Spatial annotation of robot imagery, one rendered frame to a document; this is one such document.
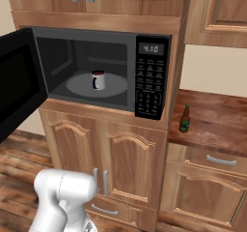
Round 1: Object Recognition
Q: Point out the microwave start button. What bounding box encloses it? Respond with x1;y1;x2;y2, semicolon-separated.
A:
152;104;163;115

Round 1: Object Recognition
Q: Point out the grey microwave turntable plate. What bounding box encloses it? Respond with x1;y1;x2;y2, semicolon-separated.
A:
66;72;129;99

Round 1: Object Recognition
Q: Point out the wooden base cupboard door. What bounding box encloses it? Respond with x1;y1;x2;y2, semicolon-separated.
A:
159;160;247;232
96;121;169;211
40;109;101;195

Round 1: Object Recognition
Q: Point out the black microwave oven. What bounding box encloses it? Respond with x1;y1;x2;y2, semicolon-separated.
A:
31;26;173;121

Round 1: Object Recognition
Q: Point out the black microwave door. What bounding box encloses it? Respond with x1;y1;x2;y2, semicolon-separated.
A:
0;27;49;144

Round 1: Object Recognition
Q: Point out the white and blue mug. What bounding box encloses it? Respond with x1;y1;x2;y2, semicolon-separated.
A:
91;70;107;92

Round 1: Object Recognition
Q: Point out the brown beer bottle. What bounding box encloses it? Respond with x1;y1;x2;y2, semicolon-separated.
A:
178;103;192;134

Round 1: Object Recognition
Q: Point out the wooden drawer front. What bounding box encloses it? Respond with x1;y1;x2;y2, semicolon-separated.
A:
84;192;159;232
166;141;247;180

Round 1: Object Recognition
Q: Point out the grey drawer handle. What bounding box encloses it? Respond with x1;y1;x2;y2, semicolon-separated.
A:
206;154;238;167
90;203;120;217

